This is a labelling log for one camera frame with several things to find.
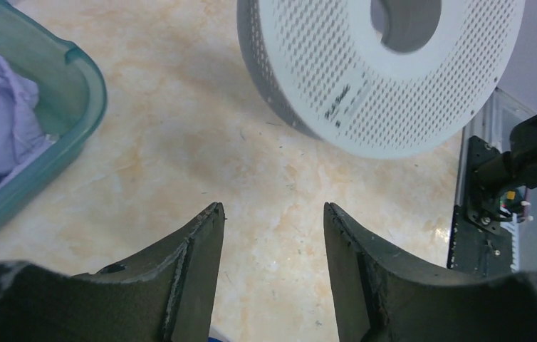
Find white perforated cable spool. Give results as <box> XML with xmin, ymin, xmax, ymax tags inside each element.
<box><xmin>236</xmin><ymin>1</ymin><xmax>525</xmax><ymax>159</ymax></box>

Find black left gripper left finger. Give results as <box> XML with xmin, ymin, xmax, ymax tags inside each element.
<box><xmin>0</xmin><ymin>202</ymin><xmax>225</xmax><ymax>341</ymax></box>

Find teal plastic basin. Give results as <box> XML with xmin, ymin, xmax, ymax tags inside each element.
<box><xmin>0</xmin><ymin>1</ymin><xmax>108</xmax><ymax>229</ymax></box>

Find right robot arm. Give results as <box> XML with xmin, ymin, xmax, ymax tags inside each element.
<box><xmin>470</xmin><ymin>114</ymin><xmax>537</xmax><ymax>198</ymax></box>

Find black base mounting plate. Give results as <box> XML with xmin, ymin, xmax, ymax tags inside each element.
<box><xmin>447</xmin><ymin>136</ymin><xmax>513</xmax><ymax>277</ymax></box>

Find white slotted cable duct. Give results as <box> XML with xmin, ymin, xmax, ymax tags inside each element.
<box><xmin>500</xmin><ymin>219</ymin><xmax>520</xmax><ymax>272</ymax></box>

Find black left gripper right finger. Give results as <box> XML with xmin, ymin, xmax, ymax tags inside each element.
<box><xmin>323</xmin><ymin>203</ymin><xmax>537</xmax><ymax>341</ymax></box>

